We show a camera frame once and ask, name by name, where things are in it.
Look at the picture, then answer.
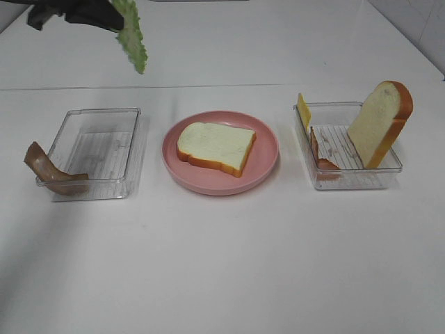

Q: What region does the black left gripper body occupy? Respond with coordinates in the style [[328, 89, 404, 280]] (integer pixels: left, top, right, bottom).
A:
[[26, 0, 70, 31]]

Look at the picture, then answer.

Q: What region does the bread slice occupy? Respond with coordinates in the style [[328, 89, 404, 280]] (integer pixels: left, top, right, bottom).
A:
[[177, 122, 257, 177], [347, 81, 413, 169]]

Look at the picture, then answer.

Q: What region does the green lettuce leaf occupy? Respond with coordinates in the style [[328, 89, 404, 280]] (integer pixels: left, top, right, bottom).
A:
[[111, 0, 148, 74]]

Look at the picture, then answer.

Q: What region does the clear right plastic container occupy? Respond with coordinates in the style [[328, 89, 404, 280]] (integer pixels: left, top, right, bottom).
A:
[[293, 102, 403, 191]]

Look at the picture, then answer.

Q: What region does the pink round plate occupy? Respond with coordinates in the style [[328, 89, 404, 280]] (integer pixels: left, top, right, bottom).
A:
[[162, 111, 279, 196]]

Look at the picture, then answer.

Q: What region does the clear plastic container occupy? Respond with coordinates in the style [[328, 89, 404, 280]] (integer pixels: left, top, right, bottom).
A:
[[293, 102, 403, 191], [35, 108, 146, 202]]

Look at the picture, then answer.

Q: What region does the pink bacon strip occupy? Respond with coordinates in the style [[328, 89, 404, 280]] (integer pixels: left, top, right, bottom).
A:
[[309, 127, 340, 181]]

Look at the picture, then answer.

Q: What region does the brown bacon strip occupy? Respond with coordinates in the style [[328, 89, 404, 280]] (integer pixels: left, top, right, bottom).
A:
[[24, 141, 89, 196]]

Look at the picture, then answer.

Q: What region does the yellow cheese slice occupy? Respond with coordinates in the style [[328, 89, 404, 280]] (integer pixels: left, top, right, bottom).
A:
[[297, 93, 312, 134]]

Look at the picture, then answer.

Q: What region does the clear left plastic container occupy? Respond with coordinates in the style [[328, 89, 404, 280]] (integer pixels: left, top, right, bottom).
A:
[[35, 108, 146, 202]]

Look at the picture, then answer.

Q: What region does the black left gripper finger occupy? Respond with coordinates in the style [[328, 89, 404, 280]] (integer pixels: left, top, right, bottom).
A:
[[65, 0, 124, 32]]

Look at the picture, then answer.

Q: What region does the upright bread slice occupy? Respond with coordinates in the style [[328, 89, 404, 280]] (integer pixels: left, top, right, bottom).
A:
[[347, 81, 413, 169]]

